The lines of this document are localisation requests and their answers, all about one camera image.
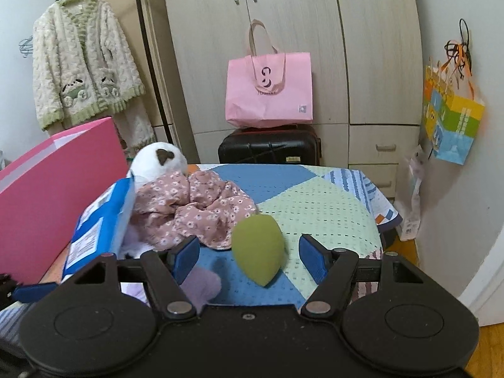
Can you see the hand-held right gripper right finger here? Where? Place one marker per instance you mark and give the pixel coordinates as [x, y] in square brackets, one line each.
[313, 258]

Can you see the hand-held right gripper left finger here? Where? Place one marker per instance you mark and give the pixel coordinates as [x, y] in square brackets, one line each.
[185, 258]

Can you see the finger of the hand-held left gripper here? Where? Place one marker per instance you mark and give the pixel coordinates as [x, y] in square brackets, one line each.
[33, 292]

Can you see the pink floral scrunchie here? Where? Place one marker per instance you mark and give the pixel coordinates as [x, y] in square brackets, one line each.
[197, 204]

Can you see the green makeup sponge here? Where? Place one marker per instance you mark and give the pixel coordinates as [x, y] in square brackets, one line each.
[256, 248]

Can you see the pink paper bag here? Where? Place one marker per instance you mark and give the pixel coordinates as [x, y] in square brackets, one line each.
[47, 212]

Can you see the lilac soft puff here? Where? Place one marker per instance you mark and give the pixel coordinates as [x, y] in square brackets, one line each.
[204, 285]

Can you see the patchwork blanket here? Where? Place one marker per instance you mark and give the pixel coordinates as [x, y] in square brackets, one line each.
[315, 212]

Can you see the blue tissue pack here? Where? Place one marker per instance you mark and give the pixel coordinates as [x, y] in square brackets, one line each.
[98, 228]

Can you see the white plush toy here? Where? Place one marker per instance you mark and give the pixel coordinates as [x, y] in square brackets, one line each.
[153, 165]

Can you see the clear plastic packet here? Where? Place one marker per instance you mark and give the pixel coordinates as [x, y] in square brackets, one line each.
[413, 212]

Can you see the black suitcase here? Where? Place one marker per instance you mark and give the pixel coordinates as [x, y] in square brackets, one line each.
[267, 147]

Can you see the pink tote bag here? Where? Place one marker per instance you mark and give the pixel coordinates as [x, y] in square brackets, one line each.
[267, 98]

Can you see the colourful gift bag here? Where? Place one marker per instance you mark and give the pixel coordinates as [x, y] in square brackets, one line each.
[456, 126]

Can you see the beige wooden wardrobe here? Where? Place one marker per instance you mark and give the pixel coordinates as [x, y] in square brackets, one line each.
[378, 67]

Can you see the black clothes rack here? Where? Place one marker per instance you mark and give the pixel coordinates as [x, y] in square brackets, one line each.
[146, 39]

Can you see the cream fuzzy cardigan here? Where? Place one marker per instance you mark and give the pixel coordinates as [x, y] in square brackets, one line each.
[78, 55]

